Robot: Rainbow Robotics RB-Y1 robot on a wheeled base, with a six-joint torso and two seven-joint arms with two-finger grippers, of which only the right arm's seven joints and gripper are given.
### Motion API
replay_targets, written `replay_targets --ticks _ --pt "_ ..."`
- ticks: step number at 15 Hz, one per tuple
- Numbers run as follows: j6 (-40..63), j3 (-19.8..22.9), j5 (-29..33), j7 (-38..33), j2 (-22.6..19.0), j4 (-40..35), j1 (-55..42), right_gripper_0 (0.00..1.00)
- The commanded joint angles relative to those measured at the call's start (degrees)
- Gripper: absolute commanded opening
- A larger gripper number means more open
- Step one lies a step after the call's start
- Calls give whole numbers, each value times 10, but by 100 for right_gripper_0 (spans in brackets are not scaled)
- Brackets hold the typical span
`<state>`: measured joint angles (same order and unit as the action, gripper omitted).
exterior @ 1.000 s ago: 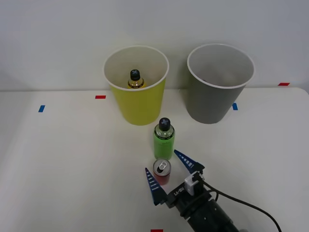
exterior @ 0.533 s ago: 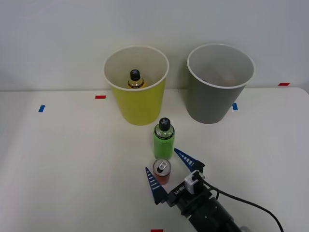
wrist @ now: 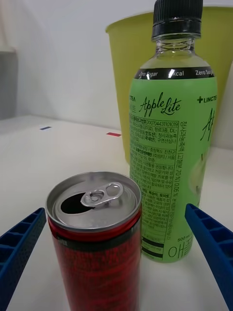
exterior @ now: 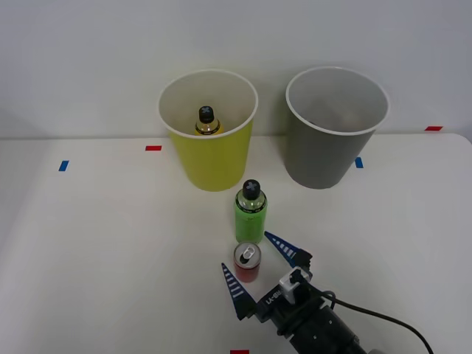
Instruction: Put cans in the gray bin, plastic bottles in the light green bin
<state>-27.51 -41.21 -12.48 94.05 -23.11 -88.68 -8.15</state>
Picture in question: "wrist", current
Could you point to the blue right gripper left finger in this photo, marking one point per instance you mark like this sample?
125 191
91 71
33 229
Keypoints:
17 245

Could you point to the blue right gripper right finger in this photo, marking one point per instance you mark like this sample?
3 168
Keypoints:
213 238

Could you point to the red drink can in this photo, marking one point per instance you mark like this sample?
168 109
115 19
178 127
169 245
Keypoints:
97 255

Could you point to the green label plastic bottle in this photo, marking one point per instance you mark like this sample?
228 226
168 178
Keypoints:
170 145

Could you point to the yellow-green plastic bin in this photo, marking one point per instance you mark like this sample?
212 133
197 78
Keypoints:
121 73

